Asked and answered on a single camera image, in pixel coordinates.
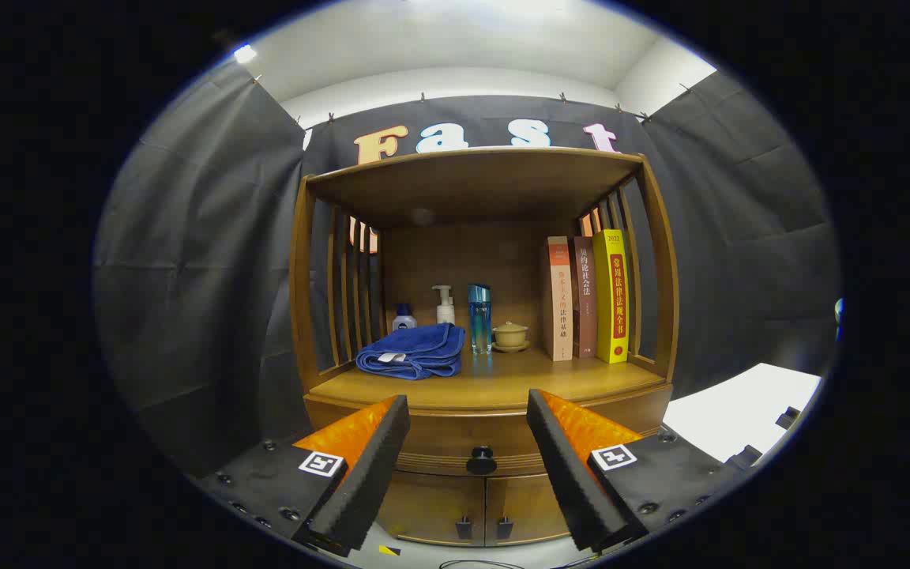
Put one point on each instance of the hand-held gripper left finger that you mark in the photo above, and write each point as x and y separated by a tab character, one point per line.
368	474

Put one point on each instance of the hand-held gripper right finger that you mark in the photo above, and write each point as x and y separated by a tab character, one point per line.
569	474

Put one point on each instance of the small white bottle blue cap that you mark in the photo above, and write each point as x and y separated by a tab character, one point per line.
404	320

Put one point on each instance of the black backdrop cloth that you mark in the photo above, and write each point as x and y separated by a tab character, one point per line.
202	276

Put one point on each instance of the beige book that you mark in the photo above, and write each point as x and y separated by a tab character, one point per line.
558	300

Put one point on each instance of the yellow book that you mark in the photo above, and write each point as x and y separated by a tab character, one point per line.
611	296

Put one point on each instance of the brown book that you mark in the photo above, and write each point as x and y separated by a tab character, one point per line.
584	300

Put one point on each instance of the blue folded towel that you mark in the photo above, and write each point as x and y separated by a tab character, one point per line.
411	352

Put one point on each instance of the black block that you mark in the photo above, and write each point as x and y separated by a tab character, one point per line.
743	458
787	417

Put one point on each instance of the yellow lidded teacup with saucer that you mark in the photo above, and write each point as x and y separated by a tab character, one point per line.
511	336

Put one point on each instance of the wooden countertop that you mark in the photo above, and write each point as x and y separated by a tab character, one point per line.
502	379

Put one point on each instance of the wooden cabinet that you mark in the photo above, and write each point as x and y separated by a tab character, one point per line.
471	186

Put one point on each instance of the wooden cabinet door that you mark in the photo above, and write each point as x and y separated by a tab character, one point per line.
431	506
522	506

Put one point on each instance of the ceiling light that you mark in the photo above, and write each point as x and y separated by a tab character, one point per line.
244	54

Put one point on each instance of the wooden drawer with black knob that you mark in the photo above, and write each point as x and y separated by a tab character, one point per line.
439	431

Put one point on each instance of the white pump bottle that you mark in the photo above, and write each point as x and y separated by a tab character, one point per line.
445	308

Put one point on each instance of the white platform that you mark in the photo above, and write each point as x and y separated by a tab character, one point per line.
739	403

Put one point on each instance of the yellow black floor tape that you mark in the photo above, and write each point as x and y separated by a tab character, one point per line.
389	550

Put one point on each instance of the blue glass bottle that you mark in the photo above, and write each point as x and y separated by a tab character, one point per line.
479	320

